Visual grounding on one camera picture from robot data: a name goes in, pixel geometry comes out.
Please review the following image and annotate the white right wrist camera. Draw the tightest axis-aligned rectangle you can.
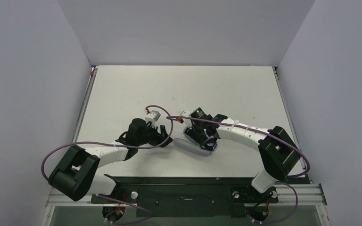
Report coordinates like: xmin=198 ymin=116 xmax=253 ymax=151
xmin=176 ymin=110 xmax=192 ymax=127

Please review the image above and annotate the lavender folding umbrella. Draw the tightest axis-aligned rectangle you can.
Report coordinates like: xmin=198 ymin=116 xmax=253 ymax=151
xmin=183 ymin=127 xmax=218 ymax=153

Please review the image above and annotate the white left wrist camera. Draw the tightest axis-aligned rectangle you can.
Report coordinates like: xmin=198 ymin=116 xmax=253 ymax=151
xmin=144 ymin=110 xmax=161 ymax=125

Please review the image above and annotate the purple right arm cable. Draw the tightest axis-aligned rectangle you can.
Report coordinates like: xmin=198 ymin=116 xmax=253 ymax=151
xmin=166 ymin=115 xmax=311 ymax=225

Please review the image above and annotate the aluminium front frame rail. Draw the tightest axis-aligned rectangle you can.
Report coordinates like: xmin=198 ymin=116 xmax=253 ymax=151
xmin=46 ymin=182 xmax=327 ymax=209

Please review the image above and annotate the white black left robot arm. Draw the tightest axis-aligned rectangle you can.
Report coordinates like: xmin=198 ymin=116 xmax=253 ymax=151
xmin=46 ymin=118 xmax=173 ymax=201

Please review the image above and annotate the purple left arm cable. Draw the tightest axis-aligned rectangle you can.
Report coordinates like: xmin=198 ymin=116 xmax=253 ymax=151
xmin=41 ymin=105 xmax=174 ymax=226

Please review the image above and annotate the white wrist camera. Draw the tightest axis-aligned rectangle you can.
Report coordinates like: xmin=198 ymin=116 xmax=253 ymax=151
xmin=176 ymin=110 xmax=192 ymax=127
xmin=144 ymin=110 xmax=161 ymax=125

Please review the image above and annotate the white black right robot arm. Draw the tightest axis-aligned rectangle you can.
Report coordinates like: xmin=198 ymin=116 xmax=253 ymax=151
xmin=178 ymin=108 xmax=301 ymax=200

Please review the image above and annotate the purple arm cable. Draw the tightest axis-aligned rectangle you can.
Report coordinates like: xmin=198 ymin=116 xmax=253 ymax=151
xmin=166 ymin=115 xmax=311 ymax=225
xmin=41 ymin=105 xmax=174 ymax=226

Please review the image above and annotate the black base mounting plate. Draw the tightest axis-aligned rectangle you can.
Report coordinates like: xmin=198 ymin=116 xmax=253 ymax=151
xmin=59 ymin=174 xmax=311 ymax=218

